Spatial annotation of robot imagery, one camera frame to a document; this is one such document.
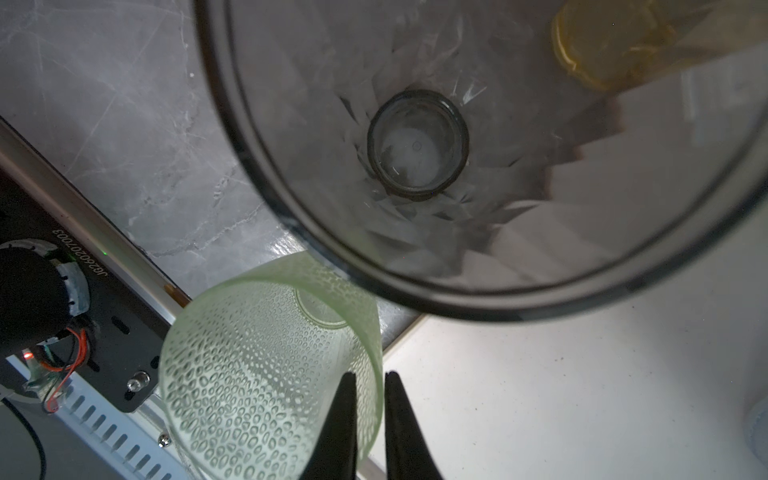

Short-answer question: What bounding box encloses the light green dotted cup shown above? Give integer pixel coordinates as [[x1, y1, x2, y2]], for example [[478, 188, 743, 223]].
[[159, 252, 384, 479]]

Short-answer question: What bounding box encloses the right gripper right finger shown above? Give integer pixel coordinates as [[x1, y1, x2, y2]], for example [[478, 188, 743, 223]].
[[384, 371, 443, 480]]

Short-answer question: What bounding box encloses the dark smoky tumbler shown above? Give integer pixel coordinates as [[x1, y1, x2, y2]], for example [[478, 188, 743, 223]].
[[193, 1, 767, 321]]

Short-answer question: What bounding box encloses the aluminium front rail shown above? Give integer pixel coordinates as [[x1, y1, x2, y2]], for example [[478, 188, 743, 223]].
[[1, 124, 212, 479]]

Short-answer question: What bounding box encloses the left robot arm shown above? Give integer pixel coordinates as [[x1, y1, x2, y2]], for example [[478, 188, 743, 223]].
[[1, 238, 90, 359]]

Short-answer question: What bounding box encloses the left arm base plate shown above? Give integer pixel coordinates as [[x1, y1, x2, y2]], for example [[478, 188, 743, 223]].
[[1, 175, 170, 413]]

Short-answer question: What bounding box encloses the yellow tumbler near tray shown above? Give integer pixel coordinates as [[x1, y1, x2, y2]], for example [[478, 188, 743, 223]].
[[551, 1, 767, 92]]

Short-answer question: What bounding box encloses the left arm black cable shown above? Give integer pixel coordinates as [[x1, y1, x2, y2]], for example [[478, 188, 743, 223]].
[[0, 395, 49, 480]]

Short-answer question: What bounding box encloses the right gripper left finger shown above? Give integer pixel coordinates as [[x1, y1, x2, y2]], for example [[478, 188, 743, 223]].
[[300, 372, 358, 480]]

